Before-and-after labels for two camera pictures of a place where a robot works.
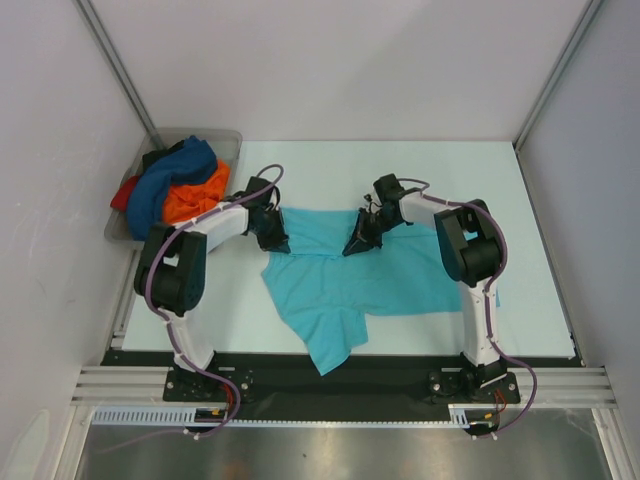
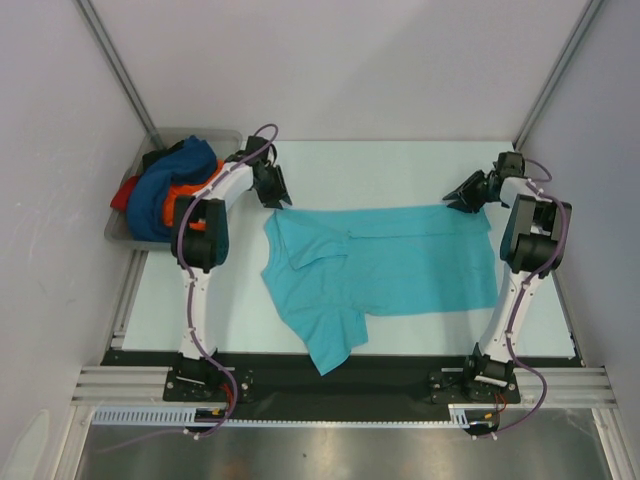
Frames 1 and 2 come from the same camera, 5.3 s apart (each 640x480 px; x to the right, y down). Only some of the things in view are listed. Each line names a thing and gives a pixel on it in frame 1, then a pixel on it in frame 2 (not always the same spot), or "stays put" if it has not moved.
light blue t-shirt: [329, 296] stays put
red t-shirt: [120, 200] stays put
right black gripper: [368, 228] → [478, 188]
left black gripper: [276, 243] → [279, 188]
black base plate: [365, 387] stays put
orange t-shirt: [183, 203] stays put
